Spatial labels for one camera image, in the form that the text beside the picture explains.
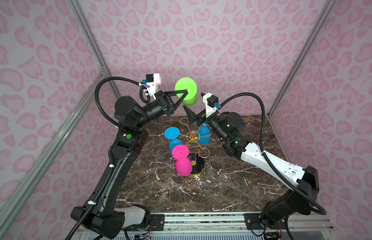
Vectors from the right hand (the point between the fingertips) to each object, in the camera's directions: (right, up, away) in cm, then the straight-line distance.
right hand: (194, 97), depth 60 cm
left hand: (-2, -1, -13) cm, 13 cm away
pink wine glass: (-5, -30, +12) cm, 32 cm away
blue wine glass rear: (+5, -15, +12) cm, 20 cm away
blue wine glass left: (-10, -15, +11) cm, 21 cm away
